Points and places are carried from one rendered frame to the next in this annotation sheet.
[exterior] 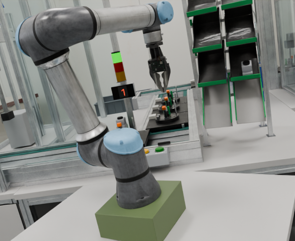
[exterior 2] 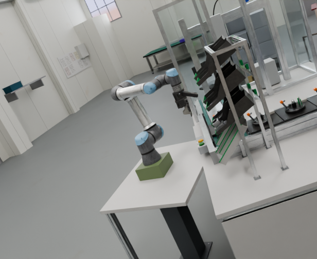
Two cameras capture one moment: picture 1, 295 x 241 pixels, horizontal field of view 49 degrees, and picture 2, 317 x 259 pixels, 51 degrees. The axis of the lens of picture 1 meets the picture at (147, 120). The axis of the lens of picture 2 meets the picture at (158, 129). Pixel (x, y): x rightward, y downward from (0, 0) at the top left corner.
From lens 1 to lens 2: 2.66 m
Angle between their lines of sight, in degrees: 85
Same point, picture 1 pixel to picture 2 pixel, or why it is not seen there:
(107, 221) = not seen: hidden behind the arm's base
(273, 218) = (148, 201)
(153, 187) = (145, 161)
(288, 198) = (162, 202)
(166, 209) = (145, 171)
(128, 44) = not seen: outside the picture
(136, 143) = (137, 142)
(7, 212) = not seen: hidden behind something
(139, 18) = (136, 93)
